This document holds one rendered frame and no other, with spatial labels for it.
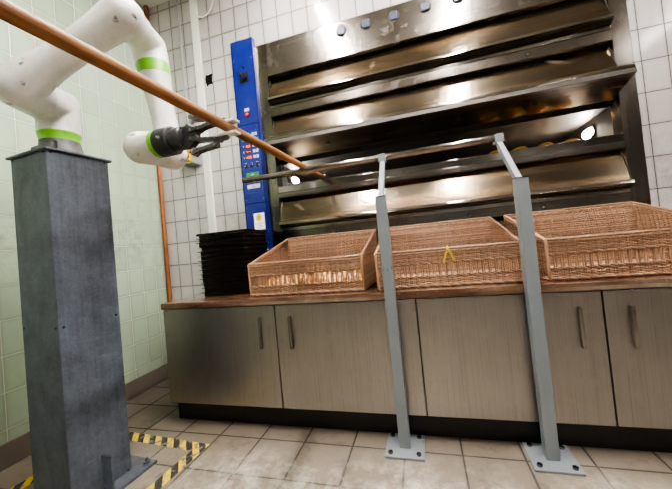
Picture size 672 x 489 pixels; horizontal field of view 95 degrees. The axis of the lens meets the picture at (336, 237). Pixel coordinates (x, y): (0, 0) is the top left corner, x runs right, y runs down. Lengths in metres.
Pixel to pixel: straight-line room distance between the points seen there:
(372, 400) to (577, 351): 0.75
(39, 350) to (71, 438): 0.31
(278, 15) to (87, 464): 2.39
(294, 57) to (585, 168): 1.71
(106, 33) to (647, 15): 2.26
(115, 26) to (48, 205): 0.62
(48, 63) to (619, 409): 2.14
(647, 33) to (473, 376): 1.76
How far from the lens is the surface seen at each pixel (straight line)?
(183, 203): 2.39
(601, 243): 1.41
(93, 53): 0.78
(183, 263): 2.38
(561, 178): 1.91
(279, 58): 2.26
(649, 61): 2.19
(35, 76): 1.43
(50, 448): 1.56
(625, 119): 2.07
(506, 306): 1.28
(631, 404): 1.49
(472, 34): 2.10
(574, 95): 1.96
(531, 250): 1.22
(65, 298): 1.38
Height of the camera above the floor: 0.78
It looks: 1 degrees up
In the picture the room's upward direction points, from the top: 6 degrees counter-clockwise
